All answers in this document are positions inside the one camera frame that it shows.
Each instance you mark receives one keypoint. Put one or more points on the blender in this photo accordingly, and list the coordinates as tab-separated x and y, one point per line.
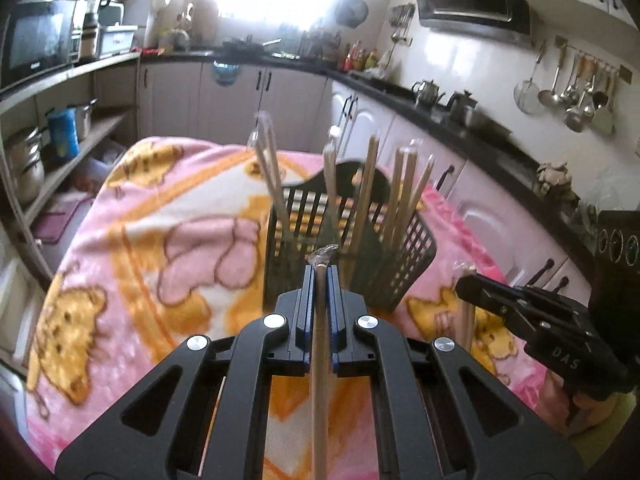
90	31

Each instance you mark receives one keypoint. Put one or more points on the blue canister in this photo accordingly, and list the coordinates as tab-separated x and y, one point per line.
63	133

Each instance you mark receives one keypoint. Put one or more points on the black frying pan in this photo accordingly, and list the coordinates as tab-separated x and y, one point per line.
248	46

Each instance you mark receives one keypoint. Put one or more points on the black microwave oven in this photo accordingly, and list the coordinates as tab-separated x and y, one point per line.
38	39

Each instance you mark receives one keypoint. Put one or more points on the wire skimmer strainer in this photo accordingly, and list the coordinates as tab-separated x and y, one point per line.
525	93

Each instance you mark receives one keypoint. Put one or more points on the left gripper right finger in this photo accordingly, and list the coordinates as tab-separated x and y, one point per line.
438	414

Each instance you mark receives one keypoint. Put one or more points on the blue plastic storage box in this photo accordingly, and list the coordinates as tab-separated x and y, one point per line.
116	40

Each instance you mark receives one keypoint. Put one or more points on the steel cooking pot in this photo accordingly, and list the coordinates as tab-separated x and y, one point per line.
466	112

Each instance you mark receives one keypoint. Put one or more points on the pink cartoon blanket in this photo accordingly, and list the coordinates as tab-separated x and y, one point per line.
174	245

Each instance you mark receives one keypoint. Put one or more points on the steel pots on shelf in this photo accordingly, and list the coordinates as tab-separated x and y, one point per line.
23	151

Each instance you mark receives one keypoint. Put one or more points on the dark green utensil basket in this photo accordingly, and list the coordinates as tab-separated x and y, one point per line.
381	275

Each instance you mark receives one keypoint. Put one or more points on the wall exhaust fan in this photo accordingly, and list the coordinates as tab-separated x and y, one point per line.
350	13

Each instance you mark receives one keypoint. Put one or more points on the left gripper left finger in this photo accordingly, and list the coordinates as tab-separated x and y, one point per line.
202	412

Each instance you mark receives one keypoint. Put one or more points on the person's right hand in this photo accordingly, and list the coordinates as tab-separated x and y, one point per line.
570	413

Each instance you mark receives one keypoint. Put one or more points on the steel kettle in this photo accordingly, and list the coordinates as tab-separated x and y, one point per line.
426	93

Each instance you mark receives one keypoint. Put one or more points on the chopsticks pair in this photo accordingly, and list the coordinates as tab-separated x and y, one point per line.
277	199
404	170
329	171
408	206
320	363
362	206
391	211
266	140
464	318

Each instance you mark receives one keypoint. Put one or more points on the hanging steel ladle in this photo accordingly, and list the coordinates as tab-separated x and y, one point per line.
549	97

